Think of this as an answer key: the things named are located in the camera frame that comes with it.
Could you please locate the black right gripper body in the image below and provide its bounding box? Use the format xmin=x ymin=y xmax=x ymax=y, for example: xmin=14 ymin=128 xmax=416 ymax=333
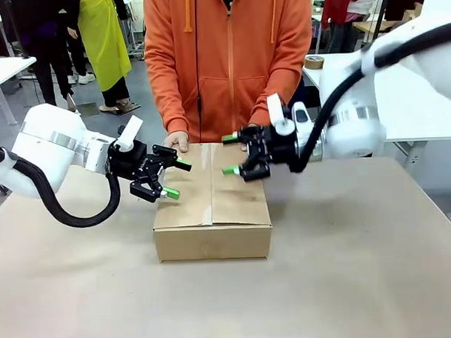
xmin=258 ymin=125 xmax=299 ymax=168

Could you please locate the black sleeved right arm cable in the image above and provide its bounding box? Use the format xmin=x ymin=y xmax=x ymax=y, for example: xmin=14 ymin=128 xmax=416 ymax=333
xmin=283 ymin=19 xmax=451 ymax=175

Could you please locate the brown tape roll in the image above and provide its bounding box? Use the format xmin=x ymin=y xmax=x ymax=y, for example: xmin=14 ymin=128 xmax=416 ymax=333
xmin=304 ymin=54 xmax=326 ymax=71

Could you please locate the person's left forearm orange sleeve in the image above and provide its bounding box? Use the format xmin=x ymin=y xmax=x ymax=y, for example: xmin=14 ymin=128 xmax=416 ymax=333
xmin=246 ymin=70 xmax=308 ymax=127

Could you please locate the person's left hand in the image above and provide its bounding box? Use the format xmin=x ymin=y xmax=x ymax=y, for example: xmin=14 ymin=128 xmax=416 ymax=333
xmin=239 ymin=121 xmax=265 ymax=153

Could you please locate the white side table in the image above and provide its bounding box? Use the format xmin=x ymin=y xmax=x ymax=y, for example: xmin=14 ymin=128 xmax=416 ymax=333
xmin=0 ymin=56 xmax=39 ymax=127

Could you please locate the person's right forearm orange sleeve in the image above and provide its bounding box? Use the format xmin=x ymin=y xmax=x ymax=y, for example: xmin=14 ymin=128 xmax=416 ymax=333
xmin=157 ymin=80 xmax=191 ymax=136

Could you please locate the thin black hanging cord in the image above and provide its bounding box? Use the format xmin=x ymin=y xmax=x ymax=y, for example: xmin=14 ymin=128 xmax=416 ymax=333
xmin=192 ymin=0 xmax=205 ymax=136

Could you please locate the wooden background table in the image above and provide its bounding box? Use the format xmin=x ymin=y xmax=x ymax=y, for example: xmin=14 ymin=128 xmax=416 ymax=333
xmin=353 ymin=19 xmax=395 ymax=34

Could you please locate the brown cardboard box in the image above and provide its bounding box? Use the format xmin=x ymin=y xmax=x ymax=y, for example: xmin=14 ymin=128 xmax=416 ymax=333
xmin=149 ymin=139 xmax=274 ymax=264

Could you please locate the black sleeved left arm cable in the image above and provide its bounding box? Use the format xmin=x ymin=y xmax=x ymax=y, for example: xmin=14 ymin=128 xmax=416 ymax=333
xmin=0 ymin=140 xmax=124 ymax=232

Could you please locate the black pole stand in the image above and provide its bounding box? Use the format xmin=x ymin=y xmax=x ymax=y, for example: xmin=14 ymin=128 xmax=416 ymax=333
xmin=374 ymin=0 xmax=392 ymax=35

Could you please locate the person's right hand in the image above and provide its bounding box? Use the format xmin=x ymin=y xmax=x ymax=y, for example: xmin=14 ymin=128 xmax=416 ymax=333
xmin=163 ymin=130 xmax=191 ymax=155

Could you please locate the person in orange hoodie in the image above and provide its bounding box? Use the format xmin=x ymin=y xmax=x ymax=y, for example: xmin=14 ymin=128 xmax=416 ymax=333
xmin=142 ymin=0 xmax=317 ymax=145

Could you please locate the black sleeved arm cable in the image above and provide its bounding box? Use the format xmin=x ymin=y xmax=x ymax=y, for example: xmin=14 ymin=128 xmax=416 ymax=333
xmin=283 ymin=19 xmax=451 ymax=175
xmin=0 ymin=140 xmax=124 ymax=232

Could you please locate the person in red top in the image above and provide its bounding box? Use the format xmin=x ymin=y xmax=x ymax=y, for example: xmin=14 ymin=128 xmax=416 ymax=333
xmin=321 ymin=0 xmax=387 ymax=55

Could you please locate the mannequin with yellow apron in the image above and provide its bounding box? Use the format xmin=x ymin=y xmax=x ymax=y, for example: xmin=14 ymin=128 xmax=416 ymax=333
xmin=66 ymin=0 xmax=135 ymax=113

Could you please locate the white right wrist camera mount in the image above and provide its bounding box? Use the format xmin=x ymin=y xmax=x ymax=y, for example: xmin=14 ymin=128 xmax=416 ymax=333
xmin=265 ymin=93 xmax=296 ymax=136

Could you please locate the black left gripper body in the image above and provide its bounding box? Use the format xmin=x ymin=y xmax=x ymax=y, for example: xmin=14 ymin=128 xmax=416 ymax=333
xmin=105 ymin=139 xmax=164 ymax=185

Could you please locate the flat mannequin base plate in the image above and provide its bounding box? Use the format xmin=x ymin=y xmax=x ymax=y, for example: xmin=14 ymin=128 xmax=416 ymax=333
xmin=74 ymin=102 xmax=99 ymax=118
xmin=98 ymin=99 xmax=144 ymax=116

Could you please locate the person in black clothes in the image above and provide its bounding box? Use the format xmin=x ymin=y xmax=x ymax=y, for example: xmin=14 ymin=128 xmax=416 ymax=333
xmin=7 ymin=0 xmax=76 ymax=110

